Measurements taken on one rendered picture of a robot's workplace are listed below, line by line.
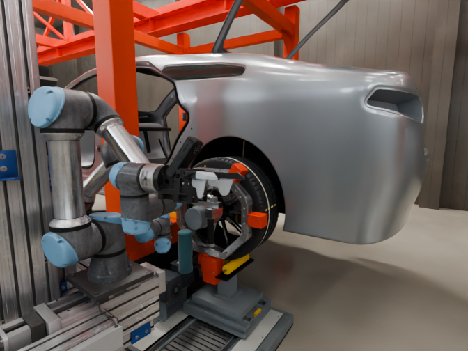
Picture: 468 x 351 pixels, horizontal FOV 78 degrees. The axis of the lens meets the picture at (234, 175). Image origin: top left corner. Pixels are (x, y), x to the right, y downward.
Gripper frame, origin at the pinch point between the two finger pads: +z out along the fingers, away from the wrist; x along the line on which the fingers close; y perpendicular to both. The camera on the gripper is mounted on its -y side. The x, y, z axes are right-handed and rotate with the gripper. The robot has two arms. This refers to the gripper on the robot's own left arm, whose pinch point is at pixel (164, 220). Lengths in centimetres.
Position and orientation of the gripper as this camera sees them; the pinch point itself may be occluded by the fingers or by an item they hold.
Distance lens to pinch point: 174.0
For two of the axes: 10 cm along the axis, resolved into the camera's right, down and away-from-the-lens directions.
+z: -2.1, -1.4, 9.7
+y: 0.0, 9.9, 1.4
